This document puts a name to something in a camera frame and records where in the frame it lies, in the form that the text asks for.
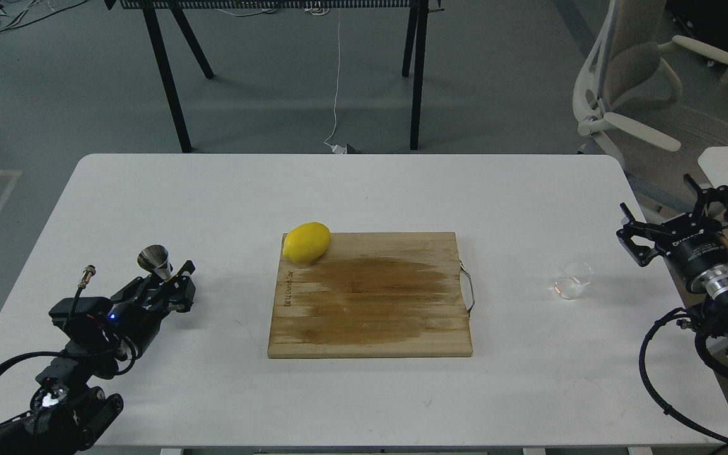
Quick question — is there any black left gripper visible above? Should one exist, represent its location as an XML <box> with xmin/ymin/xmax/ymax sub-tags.
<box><xmin>48</xmin><ymin>261</ymin><xmax>196</xmax><ymax>357</ymax></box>

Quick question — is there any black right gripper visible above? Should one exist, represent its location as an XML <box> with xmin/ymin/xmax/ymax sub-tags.
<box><xmin>616</xmin><ymin>174</ymin><xmax>728</xmax><ymax>294</ymax></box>

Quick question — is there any steel double jigger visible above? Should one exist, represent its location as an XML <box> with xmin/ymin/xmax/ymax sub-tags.
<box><xmin>136</xmin><ymin>244</ymin><xmax>173</xmax><ymax>282</ymax></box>

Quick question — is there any clear glass measuring cup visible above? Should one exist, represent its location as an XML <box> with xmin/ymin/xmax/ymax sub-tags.
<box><xmin>554</xmin><ymin>261</ymin><xmax>594</xmax><ymax>300</ymax></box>

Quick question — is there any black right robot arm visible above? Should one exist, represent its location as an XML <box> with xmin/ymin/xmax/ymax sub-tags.
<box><xmin>616</xmin><ymin>174</ymin><xmax>728</xmax><ymax>449</ymax></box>

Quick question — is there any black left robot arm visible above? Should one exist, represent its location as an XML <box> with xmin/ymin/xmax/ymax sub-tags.
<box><xmin>0</xmin><ymin>261</ymin><xmax>196</xmax><ymax>454</ymax></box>

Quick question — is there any white office chair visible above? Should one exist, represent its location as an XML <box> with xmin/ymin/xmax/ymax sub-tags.
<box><xmin>572</xmin><ymin>1</ymin><xmax>728</xmax><ymax>219</ymax></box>

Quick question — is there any yellow lemon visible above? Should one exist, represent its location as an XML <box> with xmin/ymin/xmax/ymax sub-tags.
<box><xmin>281</xmin><ymin>222</ymin><xmax>331</xmax><ymax>264</ymax></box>

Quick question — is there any wooden cutting board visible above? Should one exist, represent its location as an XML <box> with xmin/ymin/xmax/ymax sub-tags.
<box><xmin>267</xmin><ymin>231</ymin><xmax>473</xmax><ymax>359</ymax></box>

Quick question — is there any white hanging cable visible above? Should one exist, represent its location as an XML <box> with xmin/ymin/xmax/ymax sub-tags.
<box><xmin>323</xmin><ymin>9</ymin><xmax>347</xmax><ymax>154</ymax></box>

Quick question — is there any black metal table frame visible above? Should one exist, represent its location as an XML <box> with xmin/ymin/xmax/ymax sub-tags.
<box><xmin>105</xmin><ymin>1</ymin><xmax>433</xmax><ymax>154</ymax></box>

